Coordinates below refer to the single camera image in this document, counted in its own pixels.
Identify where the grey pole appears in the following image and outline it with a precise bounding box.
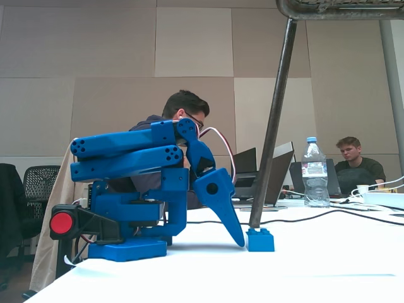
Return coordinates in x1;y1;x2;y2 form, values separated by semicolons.
378;19;404;177

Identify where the man with glasses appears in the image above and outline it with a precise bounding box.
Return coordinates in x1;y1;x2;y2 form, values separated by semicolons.
128;90;211;210

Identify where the black chair with jacket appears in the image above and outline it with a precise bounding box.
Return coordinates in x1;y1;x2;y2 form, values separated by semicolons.
0;163;25;292

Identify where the white box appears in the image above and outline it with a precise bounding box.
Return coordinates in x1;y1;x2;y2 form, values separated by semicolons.
362;191;404;210

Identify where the white red black servo cable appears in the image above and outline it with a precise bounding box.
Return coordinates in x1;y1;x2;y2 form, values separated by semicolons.
198;126;237;184

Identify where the clear plastic water bottle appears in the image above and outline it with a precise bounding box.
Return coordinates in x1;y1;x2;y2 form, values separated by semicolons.
300;136;331;209

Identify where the man in dark green shirt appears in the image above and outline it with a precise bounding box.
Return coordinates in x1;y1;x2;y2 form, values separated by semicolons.
333;136;387;194

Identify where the dark grey laptop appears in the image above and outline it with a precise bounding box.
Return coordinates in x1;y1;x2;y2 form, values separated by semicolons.
288;158;344;199

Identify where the silver laptop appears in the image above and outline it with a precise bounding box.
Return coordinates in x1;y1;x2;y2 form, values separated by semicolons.
232;141;296;208

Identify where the black clamp with red knob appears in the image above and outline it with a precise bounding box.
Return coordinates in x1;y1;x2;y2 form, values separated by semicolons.
49;203;124;279

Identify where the black cylindrical rod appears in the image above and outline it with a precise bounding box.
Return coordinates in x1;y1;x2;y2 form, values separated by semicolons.
248;0;404;229

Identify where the blue toy brick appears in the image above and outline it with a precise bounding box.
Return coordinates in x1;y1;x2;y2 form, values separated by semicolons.
245;227;276;253

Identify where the black laptop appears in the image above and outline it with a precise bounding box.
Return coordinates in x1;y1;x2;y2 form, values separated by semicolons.
232;147;258;199

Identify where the black mesh office chair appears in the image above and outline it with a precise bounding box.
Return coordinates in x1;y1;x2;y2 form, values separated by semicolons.
18;165;61;263

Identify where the beige coat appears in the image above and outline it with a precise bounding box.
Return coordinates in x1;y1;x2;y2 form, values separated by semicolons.
29;147;93;293

